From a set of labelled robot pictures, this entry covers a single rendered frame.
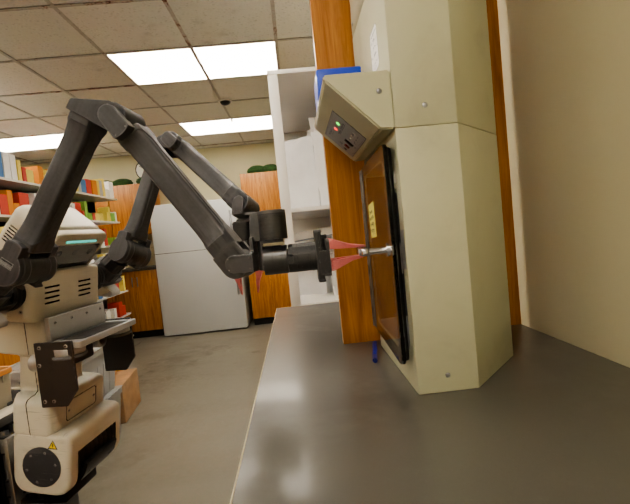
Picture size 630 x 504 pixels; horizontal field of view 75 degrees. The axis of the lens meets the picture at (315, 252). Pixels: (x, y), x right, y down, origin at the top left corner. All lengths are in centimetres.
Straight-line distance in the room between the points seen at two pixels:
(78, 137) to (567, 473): 98
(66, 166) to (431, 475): 86
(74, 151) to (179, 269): 489
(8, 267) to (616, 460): 107
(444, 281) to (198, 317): 524
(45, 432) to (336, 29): 126
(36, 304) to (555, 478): 110
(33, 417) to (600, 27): 153
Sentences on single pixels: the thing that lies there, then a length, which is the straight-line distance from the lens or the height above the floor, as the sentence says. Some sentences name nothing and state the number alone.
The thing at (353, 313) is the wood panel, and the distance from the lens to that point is 110.
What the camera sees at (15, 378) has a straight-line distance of 279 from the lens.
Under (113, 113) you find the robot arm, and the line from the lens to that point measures 92.
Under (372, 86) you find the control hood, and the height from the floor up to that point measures 148.
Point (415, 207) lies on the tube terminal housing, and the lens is 73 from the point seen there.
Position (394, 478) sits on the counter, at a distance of 58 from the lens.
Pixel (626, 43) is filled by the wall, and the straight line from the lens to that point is 99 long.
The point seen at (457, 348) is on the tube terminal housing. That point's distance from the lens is 79.
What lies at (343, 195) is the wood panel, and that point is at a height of 133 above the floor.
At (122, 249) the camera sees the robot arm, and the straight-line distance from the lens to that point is 138.
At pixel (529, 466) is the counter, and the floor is 94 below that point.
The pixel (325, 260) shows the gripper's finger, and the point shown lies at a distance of 78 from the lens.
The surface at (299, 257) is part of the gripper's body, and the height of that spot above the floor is 120.
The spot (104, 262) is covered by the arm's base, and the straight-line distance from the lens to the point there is 145.
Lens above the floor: 125
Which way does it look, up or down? 3 degrees down
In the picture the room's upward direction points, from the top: 6 degrees counter-clockwise
